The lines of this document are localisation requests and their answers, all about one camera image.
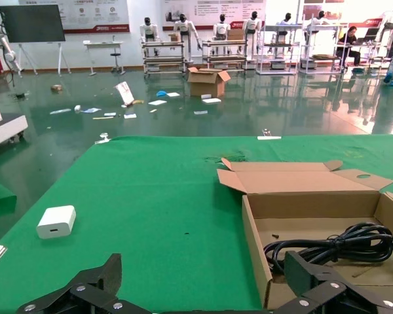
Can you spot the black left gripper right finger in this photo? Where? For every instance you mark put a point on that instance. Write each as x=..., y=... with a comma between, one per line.
x=314, y=288

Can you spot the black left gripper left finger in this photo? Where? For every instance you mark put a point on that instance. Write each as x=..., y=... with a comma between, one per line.
x=95, y=294

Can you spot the white industrial robot arm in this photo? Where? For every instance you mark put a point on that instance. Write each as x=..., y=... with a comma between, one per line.
x=7, y=52

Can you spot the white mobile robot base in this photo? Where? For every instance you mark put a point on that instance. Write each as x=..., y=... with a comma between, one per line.
x=6, y=127

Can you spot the flat white box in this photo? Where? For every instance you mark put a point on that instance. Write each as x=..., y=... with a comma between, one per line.
x=211, y=100

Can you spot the large open cardboard box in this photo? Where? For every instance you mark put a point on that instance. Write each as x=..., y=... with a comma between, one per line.
x=204, y=86

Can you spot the medium cardboard box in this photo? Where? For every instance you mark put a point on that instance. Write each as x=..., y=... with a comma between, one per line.
x=235, y=35

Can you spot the small cardboard box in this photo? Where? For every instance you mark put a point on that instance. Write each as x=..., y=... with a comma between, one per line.
x=174, y=37

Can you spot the white power adapter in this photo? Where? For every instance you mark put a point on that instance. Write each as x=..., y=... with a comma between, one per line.
x=56, y=222

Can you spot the green felt table cloth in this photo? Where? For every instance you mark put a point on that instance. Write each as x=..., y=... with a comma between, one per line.
x=134, y=202

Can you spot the yellow paper strip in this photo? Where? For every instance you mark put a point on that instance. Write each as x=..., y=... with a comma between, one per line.
x=103, y=117

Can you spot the bluish paper sheet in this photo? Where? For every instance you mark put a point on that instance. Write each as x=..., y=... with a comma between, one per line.
x=91, y=110

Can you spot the long white plastic strip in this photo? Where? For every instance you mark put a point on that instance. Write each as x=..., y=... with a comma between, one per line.
x=60, y=111

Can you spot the small white carton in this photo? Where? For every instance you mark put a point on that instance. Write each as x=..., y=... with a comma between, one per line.
x=77, y=108

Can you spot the yellow soft object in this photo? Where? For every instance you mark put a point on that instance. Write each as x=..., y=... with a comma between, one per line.
x=137, y=102

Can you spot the white paper sheet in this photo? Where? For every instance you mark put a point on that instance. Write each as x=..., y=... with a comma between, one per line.
x=200, y=112
x=158, y=102
x=173, y=94

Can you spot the pink white paper bag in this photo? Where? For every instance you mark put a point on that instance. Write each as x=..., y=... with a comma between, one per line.
x=124, y=93

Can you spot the small brown carton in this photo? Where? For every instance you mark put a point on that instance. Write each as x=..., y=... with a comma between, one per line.
x=57, y=88

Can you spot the blue cap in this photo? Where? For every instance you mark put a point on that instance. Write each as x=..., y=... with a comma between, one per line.
x=161, y=94

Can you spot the black stool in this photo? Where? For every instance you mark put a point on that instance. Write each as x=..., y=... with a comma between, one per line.
x=116, y=54

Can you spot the white metal work rack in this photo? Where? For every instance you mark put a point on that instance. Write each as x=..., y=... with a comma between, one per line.
x=163, y=44
x=224, y=42
x=324, y=25
x=260, y=49

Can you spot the seated person in black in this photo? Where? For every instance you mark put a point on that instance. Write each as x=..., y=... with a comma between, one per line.
x=347, y=41

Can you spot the white desk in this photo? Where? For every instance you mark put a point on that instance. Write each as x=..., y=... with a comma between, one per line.
x=103, y=44

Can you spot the white humanoid robot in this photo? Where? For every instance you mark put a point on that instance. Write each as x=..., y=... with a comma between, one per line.
x=221, y=29
x=253, y=29
x=184, y=27
x=391, y=19
x=285, y=22
x=148, y=31
x=319, y=21

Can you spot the black display on stand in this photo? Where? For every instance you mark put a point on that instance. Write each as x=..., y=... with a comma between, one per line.
x=32, y=23

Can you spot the red white wall poster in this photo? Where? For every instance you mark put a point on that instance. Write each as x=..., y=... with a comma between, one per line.
x=199, y=10
x=95, y=16
x=347, y=10

